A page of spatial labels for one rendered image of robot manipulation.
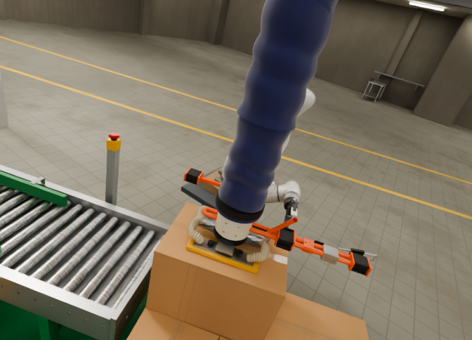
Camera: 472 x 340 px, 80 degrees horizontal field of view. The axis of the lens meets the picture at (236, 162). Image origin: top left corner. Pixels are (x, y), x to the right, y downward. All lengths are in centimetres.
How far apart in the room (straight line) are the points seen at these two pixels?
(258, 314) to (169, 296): 42
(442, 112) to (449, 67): 172
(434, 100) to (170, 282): 1374
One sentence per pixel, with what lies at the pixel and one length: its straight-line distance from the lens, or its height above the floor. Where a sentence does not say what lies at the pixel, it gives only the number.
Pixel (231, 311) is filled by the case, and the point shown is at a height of 74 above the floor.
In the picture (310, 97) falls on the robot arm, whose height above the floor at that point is 159.
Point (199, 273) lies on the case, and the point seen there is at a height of 90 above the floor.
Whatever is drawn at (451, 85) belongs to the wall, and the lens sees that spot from 1444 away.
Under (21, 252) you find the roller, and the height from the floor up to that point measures 54.
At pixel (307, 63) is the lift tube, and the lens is 100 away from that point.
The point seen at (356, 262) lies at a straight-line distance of 144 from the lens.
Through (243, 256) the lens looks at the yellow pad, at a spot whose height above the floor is 97.
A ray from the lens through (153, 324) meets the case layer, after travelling 162.
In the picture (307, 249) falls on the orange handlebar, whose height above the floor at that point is 108.
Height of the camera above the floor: 192
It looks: 27 degrees down
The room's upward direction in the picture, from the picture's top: 15 degrees clockwise
